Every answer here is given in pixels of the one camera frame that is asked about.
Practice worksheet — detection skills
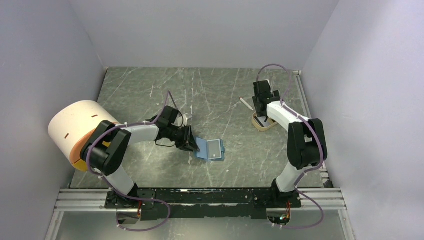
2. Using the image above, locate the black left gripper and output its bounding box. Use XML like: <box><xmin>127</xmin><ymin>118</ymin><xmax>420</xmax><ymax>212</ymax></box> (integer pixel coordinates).
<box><xmin>167</xmin><ymin>124</ymin><xmax>200</xmax><ymax>154</ymax></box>

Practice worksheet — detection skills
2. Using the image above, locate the blue card holder wallet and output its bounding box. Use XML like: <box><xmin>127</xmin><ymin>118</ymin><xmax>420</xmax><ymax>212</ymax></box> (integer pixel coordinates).
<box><xmin>194</xmin><ymin>137</ymin><xmax>225</xmax><ymax>162</ymax></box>

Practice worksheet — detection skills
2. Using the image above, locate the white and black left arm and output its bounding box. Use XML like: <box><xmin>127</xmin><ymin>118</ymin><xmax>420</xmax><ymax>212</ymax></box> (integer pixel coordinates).
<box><xmin>80</xmin><ymin>106</ymin><xmax>200</xmax><ymax>208</ymax></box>

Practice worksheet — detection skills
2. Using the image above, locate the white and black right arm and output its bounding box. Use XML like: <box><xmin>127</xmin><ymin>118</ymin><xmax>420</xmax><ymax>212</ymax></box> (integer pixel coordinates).
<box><xmin>252</xmin><ymin>80</ymin><xmax>328</xmax><ymax>207</ymax></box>

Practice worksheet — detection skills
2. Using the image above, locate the white pen with red cap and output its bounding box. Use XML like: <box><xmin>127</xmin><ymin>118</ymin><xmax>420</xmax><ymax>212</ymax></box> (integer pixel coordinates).
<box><xmin>239</xmin><ymin>97</ymin><xmax>254</xmax><ymax>111</ymax></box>

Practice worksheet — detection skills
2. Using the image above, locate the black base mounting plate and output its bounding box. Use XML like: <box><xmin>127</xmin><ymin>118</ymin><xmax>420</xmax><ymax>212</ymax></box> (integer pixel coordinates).
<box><xmin>104</xmin><ymin>187</ymin><xmax>302</xmax><ymax>221</ymax></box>

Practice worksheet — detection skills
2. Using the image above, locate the white and orange cylinder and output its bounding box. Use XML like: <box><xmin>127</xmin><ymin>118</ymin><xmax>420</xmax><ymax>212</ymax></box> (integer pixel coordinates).
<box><xmin>47</xmin><ymin>100</ymin><xmax>119</xmax><ymax>172</ymax></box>

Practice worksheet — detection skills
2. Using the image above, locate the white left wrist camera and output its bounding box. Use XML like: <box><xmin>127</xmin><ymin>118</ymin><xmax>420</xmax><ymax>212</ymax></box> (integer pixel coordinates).
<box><xmin>182</xmin><ymin>113</ymin><xmax>193</xmax><ymax>122</ymax></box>

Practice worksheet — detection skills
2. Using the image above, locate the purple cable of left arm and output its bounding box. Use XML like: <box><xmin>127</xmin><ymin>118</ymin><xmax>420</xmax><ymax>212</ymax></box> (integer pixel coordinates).
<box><xmin>85</xmin><ymin>91</ymin><xmax>172</xmax><ymax>232</ymax></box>

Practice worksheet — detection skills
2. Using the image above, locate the aluminium rail frame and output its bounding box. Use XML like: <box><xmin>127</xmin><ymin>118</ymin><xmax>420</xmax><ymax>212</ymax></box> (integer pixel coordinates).
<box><xmin>45</xmin><ymin>188</ymin><xmax>137</xmax><ymax>240</ymax></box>

